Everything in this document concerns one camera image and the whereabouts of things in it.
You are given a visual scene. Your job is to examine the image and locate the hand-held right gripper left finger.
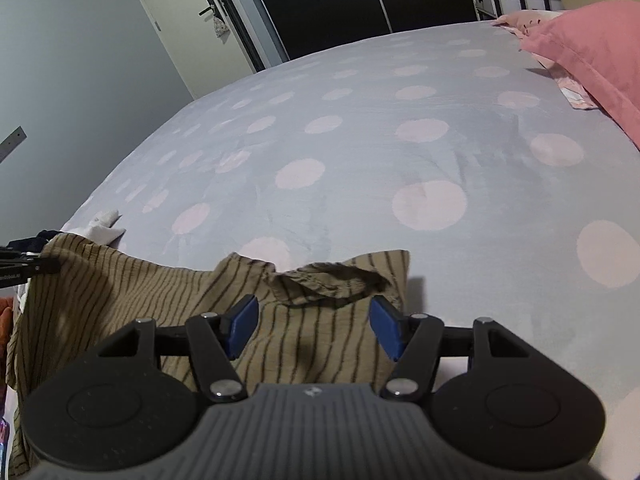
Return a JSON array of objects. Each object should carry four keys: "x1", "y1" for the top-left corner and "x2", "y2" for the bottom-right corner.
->
[{"x1": 75, "y1": 294, "x2": 260, "y2": 402}]

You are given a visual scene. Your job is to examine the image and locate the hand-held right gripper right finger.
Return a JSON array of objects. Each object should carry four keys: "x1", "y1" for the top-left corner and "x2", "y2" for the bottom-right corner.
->
[{"x1": 369, "y1": 295, "x2": 553, "y2": 402}]

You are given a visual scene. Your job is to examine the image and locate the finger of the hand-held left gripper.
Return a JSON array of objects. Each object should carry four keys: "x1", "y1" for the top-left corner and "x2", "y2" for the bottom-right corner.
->
[{"x1": 0, "y1": 258, "x2": 62, "y2": 277}]

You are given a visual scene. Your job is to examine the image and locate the brown striped shirt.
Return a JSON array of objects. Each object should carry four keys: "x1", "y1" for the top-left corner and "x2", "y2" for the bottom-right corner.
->
[{"x1": 5, "y1": 232, "x2": 413, "y2": 478}]

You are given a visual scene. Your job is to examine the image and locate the white crumpled clothes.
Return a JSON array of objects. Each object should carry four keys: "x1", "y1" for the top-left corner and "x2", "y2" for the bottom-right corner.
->
[{"x1": 85, "y1": 208, "x2": 126, "y2": 248}]

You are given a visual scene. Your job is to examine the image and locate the navy cloth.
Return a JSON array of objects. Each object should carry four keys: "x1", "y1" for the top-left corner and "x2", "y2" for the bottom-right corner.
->
[{"x1": 7, "y1": 230, "x2": 61, "y2": 253}]

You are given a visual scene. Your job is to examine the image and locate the orange cloth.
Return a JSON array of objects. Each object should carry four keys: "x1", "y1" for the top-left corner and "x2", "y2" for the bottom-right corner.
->
[{"x1": 0, "y1": 297, "x2": 13, "y2": 348}]

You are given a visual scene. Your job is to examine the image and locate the white door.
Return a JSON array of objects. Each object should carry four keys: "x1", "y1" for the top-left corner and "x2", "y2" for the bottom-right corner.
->
[{"x1": 120, "y1": 0, "x2": 261, "y2": 101}]

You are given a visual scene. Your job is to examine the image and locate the dark sliding wardrobe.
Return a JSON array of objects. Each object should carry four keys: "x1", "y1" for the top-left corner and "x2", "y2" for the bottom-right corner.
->
[{"x1": 240, "y1": 0, "x2": 501, "y2": 61}]

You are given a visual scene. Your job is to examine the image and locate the floral pillow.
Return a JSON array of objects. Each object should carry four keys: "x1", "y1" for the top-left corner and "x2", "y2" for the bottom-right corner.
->
[{"x1": 492, "y1": 10, "x2": 601, "y2": 111}]

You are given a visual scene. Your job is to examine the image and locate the pink pillow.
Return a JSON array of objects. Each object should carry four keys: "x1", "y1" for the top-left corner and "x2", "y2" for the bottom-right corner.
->
[{"x1": 520, "y1": 0, "x2": 640, "y2": 151}]

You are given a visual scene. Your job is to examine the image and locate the white nightstand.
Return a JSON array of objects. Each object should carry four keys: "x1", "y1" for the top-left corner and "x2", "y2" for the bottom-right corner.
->
[{"x1": 472, "y1": 0, "x2": 563, "y2": 21}]

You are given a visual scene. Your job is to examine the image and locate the grey wall plate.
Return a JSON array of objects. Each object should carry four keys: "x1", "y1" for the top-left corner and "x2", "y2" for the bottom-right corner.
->
[{"x1": 0, "y1": 126, "x2": 27, "y2": 163}]

